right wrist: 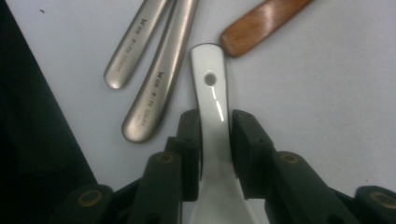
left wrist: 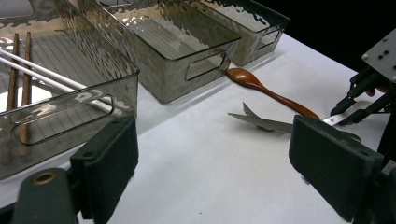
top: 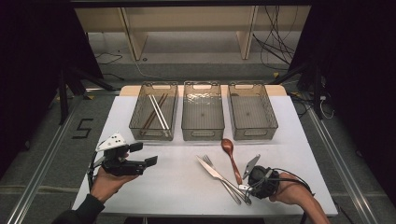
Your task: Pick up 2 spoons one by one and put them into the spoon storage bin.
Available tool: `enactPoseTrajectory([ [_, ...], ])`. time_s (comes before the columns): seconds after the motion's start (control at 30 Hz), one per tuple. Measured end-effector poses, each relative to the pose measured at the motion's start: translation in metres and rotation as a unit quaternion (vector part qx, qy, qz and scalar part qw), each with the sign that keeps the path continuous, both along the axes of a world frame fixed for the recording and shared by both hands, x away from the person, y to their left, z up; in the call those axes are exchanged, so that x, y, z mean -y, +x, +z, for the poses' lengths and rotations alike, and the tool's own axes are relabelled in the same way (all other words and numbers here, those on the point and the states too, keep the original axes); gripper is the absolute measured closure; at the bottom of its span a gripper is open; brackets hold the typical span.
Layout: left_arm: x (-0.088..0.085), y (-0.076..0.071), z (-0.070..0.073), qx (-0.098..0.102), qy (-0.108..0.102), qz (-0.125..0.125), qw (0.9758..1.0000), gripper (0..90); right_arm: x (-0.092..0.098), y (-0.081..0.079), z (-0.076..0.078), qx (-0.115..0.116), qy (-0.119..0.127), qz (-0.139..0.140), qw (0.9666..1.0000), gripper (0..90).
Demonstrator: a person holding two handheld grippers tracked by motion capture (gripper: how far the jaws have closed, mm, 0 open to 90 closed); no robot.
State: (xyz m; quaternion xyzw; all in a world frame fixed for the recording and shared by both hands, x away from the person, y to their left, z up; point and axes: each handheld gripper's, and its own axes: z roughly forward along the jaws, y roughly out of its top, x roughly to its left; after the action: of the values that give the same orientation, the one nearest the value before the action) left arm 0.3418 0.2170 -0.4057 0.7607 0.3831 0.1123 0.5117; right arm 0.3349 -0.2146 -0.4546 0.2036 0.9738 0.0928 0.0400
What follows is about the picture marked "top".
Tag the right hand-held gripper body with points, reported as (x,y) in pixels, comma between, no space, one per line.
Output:
(263,183)

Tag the black metal stand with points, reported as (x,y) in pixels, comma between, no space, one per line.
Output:
(317,90)
(63,99)

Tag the silver forks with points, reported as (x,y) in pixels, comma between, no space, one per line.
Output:
(208,168)

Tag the metal fork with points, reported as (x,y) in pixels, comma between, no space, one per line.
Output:
(232,193)

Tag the brown wooden spoon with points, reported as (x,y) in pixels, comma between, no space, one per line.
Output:
(227,145)

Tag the aluminium floor rail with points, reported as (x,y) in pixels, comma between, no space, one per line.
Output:
(40,180)
(345,174)

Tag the white chopstick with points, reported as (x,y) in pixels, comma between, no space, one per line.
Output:
(156,111)
(160,110)

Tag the transparent grey plastic bin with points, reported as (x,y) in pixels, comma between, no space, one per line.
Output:
(251,112)
(154,112)
(203,112)

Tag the person's right hand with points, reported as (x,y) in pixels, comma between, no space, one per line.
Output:
(289,191)

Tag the black curtain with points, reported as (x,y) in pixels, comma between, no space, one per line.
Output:
(358,62)
(31,62)

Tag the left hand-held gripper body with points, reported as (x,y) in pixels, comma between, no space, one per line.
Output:
(123,168)

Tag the light wooden desk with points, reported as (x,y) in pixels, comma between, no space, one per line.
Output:
(193,18)

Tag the white ceramic spoon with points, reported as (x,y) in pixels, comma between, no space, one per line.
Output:
(243,187)

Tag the person's left hand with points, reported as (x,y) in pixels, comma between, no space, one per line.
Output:
(106,185)

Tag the white table cover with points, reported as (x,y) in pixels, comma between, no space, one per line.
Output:
(174,189)

